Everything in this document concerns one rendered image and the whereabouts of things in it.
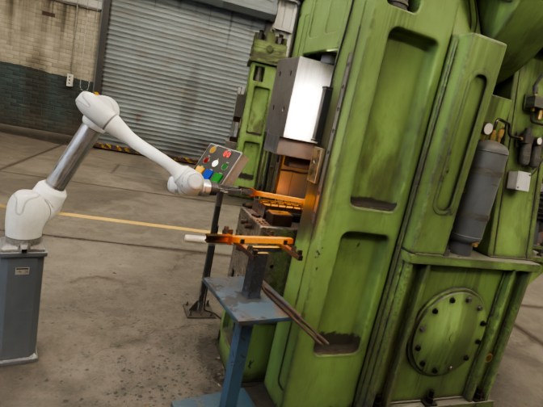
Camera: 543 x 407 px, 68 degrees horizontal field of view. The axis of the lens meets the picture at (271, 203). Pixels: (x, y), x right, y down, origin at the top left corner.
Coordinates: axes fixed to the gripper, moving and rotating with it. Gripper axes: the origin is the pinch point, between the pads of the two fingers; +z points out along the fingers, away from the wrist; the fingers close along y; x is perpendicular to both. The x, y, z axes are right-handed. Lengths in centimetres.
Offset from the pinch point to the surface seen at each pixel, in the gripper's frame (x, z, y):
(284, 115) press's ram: 43.2, 11.4, 8.7
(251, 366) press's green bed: -94, 11, 22
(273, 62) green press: 122, 165, -459
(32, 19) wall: 149, -246, -837
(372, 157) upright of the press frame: 31, 45, 42
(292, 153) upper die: 24.4, 19.6, 7.6
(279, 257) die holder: -28.8, 16.0, 22.3
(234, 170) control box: 3.9, 3.9, -40.8
